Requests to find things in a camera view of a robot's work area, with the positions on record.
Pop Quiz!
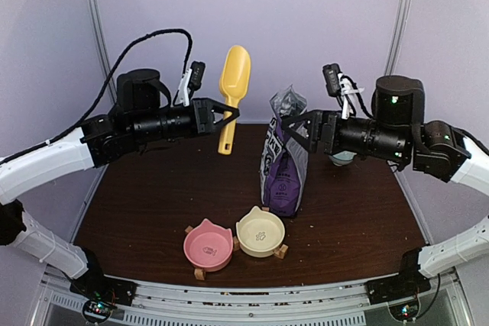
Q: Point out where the yellow plastic scoop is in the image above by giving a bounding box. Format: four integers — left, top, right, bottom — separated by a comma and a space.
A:
218, 45, 251, 155

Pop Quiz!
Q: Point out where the purple pet food bag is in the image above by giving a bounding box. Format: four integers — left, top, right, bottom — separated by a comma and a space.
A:
259, 86, 309, 218

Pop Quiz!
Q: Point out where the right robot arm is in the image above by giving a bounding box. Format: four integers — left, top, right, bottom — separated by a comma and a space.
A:
282, 76, 488, 194

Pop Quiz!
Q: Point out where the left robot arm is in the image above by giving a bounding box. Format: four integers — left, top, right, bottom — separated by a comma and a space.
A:
1, 62, 248, 299

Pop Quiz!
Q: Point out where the light blue ceramic bowl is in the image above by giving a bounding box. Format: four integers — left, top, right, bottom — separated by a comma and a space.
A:
329, 150, 356, 166

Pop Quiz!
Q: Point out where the cream cat-shaped bowl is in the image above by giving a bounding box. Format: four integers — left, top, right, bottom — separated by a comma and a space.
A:
235, 206, 286, 258

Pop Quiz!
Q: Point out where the pink cat-shaped bowl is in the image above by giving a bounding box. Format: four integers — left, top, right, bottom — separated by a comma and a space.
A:
183, 218, 234, 273

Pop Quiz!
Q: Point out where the wooden bowl stand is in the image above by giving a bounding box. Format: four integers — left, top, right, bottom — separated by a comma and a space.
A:
185, 208, 289, 281

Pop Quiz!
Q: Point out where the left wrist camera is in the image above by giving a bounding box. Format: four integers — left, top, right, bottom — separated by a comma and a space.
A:
173, 61, 206, 107

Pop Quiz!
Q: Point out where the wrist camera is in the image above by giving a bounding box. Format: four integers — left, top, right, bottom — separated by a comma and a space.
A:
322, 63, 370, 119
173, 61, 206, 107

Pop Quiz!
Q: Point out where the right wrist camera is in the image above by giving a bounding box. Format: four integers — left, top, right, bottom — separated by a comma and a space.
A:
322, 63, 370, 119

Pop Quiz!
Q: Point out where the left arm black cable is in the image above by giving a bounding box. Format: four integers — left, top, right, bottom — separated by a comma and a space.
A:
0, 27, 194, 163

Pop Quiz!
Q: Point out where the right aluminium frame post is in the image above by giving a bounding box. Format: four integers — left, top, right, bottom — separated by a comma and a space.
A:
384, 0, 416, 77

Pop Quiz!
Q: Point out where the aluminium frame post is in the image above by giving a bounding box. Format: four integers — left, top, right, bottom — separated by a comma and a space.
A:
79, 0, 127, 128
384, 0, 416, 77

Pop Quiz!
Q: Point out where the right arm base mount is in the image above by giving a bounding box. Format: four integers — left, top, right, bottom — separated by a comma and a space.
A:
365, 247, 431, 305

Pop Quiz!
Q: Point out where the front aluminium rail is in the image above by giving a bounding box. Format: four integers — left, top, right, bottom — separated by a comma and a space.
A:
28, 267, 474, 325

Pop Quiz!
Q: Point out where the left aluminium frame post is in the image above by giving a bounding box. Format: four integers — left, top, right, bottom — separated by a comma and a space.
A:
79, 0, 127, 128

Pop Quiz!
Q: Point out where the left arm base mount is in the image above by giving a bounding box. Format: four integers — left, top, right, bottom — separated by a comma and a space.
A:
68, 249, 137, 306

